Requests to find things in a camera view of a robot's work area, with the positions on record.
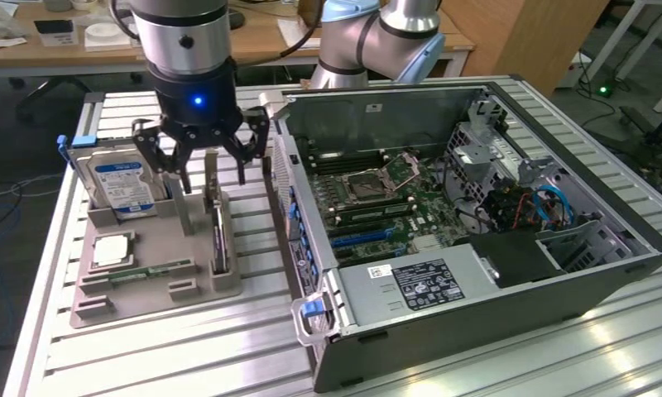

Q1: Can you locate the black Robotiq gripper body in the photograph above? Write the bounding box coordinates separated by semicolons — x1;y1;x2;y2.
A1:
146;60;246;146

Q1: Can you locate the green GPU with metal bracket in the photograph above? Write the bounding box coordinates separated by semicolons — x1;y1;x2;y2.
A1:
203;146;237;276

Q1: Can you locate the hard disk with blue label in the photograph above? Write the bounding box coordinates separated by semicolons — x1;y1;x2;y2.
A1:
74;148;162;220

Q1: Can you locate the blue disk caddy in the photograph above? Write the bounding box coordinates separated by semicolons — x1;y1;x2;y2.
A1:
55;131;170;203

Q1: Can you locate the grey parts rack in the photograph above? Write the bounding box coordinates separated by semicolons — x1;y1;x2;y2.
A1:
68;151;245;330

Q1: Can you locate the CPU socket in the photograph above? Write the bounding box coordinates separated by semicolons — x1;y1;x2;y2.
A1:
345;169;393;203

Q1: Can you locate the white box with round tape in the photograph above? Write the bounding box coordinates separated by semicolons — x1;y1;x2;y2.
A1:
84;22;133;53

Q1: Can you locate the silver CPU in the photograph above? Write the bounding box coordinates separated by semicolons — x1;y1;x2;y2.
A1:
91;237;138;268

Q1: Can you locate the black chair base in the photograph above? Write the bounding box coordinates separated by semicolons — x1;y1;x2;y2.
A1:
8;72;145;123

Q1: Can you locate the stack of white papers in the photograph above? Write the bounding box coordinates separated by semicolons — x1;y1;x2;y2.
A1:
278;18;322;50

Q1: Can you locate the green RAM stick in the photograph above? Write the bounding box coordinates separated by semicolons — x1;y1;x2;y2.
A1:
107;258;193;282

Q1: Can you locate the black RAM stick with label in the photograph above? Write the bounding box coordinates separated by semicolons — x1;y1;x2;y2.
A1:
340;203;416;227

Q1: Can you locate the silver socket cover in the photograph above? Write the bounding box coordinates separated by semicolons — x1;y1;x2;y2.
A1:
384;151;424;194

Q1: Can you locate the brown cardboard box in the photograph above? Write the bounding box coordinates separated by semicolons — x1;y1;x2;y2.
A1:
297;0;328;26

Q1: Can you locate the white box with black top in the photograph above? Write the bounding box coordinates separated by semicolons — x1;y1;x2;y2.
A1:
32;19;82;47

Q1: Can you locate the green Dell motherboard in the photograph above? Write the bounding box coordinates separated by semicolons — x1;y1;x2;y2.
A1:
306;146;476;268

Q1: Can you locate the wooden desk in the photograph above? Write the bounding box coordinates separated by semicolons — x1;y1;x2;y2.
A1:
0;0;476;90

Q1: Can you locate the silver chipset heatsink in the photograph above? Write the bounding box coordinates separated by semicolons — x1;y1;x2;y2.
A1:
413;236;449;252

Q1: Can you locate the metal disk bay cage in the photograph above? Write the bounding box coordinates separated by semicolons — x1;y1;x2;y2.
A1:
444;97;532;199

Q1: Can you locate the grey power supply unit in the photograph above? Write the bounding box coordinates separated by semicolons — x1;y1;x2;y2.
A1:
330;242;501;328

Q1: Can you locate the wooden cabinet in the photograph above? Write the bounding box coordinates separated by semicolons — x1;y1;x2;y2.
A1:
441;0;612;96

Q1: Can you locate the open black PC case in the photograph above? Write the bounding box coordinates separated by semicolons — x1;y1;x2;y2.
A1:
258;80;662;394

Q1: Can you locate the black equipment stand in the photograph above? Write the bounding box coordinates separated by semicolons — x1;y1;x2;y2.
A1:
621;105;662;146

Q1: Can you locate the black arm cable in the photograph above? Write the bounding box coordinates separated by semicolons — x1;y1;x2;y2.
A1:
234;0;336;67

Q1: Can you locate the orange wire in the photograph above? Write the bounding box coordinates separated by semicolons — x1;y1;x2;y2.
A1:
519;193;535;228

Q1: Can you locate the blue wire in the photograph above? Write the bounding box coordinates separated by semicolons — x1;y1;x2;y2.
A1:
532;185;576;228

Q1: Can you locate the grey metal drive bracket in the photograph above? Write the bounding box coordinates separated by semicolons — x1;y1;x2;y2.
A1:
535;218;636;274

